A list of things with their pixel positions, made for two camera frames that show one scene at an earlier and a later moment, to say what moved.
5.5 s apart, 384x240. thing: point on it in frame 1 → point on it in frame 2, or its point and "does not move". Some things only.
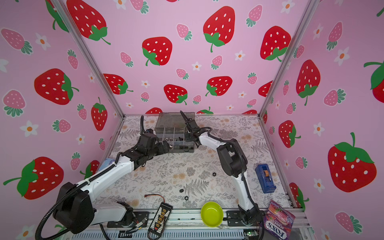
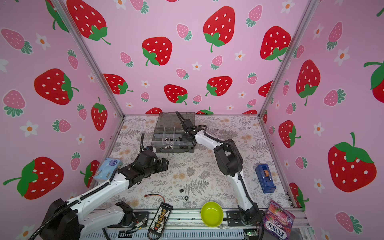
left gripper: [161, 150] → [161, 168]
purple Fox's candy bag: [278, 221] does not move
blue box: [265, 178] does not move
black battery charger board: [160, 221] does not move
